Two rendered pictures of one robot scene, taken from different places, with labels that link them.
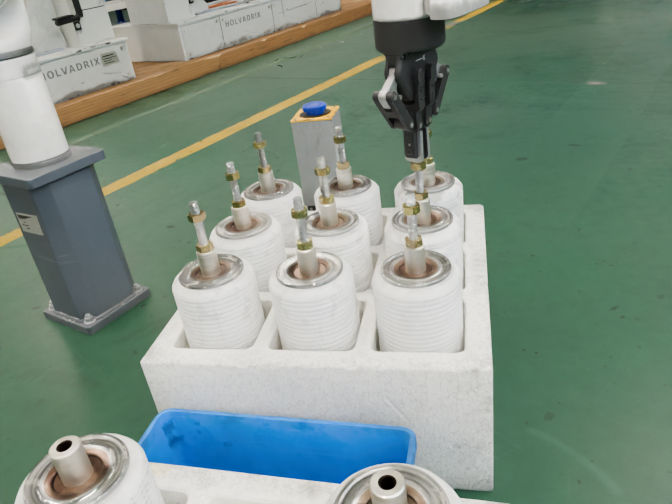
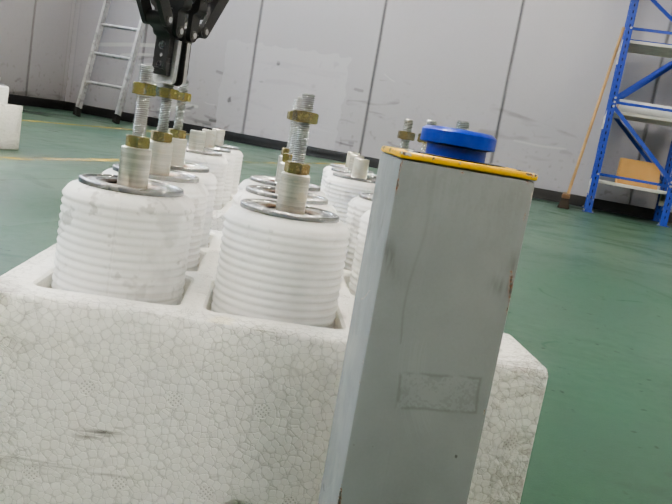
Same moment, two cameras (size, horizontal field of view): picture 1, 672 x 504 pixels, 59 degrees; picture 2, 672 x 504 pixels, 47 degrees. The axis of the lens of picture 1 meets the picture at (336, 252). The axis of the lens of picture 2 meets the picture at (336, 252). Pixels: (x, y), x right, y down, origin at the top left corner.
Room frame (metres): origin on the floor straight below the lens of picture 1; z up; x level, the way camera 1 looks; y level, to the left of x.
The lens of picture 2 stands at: (1.36, -0.20, 0.32)
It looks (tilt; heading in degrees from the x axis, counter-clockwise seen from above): 9 degrees down; 159
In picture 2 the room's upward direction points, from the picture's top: 10 degrees clockwise
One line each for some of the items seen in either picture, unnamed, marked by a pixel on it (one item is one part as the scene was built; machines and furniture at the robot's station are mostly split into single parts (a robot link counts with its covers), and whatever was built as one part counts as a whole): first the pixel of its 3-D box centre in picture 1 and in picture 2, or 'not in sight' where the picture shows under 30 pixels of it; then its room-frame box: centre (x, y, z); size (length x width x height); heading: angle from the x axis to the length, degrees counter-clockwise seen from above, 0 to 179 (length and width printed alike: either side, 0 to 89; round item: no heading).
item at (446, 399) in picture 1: (345, 325); (259, 365); (0.69, 0.00, 0.09); 0.39 x 0.39 x 0.18; 75
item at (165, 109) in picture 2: (419, 181); (164, 116); (0.66, -0.11, 0.30); 0.01 x 0.01 x 0.08
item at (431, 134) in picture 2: (314, 109); (456, 148); (0.99, 0.00, 0.32); 0.04 x 0.04 x 0.02
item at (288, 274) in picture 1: (309, 270); (285, 184); (0.58, 0.03, 0.25); 0.08 x 0.08 x 0.01
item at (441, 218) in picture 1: (422, 219); (156, 174); (0.66, -0.11, 0.25); 0.08 x 0.08 x 0.01
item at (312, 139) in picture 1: (327, 199); (401, 436); (0.99, 0.00, 0.16); 0.07 x 0.07 x 0.31; 75
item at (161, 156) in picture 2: (421, 210); (158, 160); (0.66, -0.11, 0.26); 0.02 x 0.02 x 0.03
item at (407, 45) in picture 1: (411, 54); not in sight; (0.66, -0.11, 0.45); 0.08 x 0.08 x 0.09
